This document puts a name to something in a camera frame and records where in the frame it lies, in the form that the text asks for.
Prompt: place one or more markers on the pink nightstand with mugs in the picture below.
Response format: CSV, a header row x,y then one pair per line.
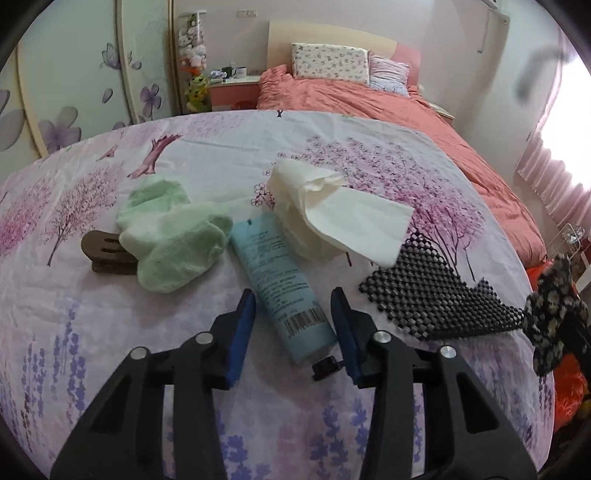
x,y
231,94

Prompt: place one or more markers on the beige and pink headboard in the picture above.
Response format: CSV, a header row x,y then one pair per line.
x,y
323,32

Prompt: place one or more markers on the bed with pink cover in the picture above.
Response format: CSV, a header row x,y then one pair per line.
x,y
461,152

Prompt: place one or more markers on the pink nightstand with book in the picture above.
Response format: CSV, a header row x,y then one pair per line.
x,y
441,110

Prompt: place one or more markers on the air conditioner pipe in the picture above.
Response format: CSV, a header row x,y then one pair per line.
x,y
482,32

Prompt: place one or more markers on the light green sock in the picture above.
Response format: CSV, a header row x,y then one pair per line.
x,y
152,198
184,249

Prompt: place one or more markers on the white tissue paper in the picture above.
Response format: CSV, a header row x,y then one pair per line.
x,y
341,217

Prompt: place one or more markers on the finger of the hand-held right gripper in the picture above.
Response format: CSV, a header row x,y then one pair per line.
x,y
579,337

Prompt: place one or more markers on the wall switch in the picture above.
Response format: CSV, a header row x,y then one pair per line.
x,y
247,13

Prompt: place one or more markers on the light blue tube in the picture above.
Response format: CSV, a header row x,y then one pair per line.
x,y
277,277

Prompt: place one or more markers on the striped pink pillow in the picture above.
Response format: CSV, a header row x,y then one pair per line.
x,y
390,74

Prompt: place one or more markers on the pink curtain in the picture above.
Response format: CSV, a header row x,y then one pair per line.
x,y
554,184

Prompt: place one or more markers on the black floral scrunchie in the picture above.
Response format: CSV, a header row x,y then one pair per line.
x,y
547,314

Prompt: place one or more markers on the yellow green plush toy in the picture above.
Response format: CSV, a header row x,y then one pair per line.
x,y
196,92

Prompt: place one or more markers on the plush toy tube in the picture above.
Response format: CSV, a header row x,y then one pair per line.
x,y
191,41

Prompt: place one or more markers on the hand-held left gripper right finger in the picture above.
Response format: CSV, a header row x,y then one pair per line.
x,y
344,332

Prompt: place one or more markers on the floral print pillow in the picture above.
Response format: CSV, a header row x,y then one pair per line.
x,y
330,62

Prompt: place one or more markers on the dark mug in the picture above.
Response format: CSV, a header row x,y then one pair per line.
x,y
227,72

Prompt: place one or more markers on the table with floral cloth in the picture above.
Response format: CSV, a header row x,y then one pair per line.
x,y
207,138

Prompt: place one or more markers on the brown hair clip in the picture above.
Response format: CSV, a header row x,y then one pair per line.
x,y
99,244

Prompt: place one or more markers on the white mug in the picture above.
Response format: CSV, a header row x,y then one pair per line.
x,y
241,71

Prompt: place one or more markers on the white air conditioner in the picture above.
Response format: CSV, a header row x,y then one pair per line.
x,y
490,2

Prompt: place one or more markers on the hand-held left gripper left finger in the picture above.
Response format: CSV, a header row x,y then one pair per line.
x,y
240,332

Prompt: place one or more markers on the flower print sliding wardrobe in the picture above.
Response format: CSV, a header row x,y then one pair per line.
x,y
69,69

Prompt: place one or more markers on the black mesh mat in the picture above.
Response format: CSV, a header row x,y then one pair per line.
x,y
415,295

